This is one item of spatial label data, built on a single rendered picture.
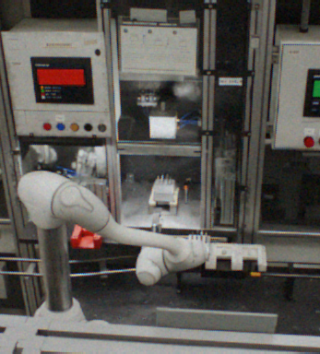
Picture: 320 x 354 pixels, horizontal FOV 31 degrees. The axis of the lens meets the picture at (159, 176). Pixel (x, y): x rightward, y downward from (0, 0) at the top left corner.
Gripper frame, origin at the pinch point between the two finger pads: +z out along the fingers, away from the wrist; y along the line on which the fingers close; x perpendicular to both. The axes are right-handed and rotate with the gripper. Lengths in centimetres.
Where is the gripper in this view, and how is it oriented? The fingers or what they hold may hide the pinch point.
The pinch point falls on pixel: (158, 219)
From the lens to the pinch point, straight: 262.7
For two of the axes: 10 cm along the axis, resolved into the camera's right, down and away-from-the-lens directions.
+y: -0.2, -8.7, -5.0
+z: 1.0, -5.0, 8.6
